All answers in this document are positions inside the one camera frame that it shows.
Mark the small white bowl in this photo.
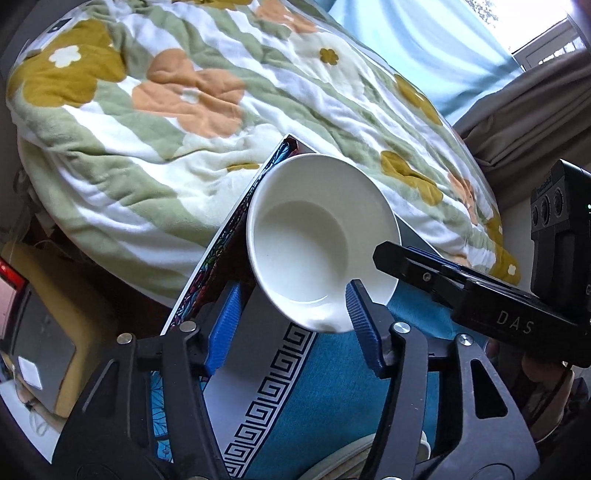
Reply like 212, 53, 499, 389
246, 153, 402, 333

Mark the person's right hand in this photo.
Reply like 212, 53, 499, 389
486, 339, 575, 442

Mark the blue patterned tablecloth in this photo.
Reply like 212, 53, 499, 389
151, 216, 491, 480

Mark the brown curtain left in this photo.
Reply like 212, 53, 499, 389
454, 48, 591, 211

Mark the light blue sheer curtain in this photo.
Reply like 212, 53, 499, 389
318, 0, 523, 124

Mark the floral striped quilt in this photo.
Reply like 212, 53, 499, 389
6, 1, 521, 304

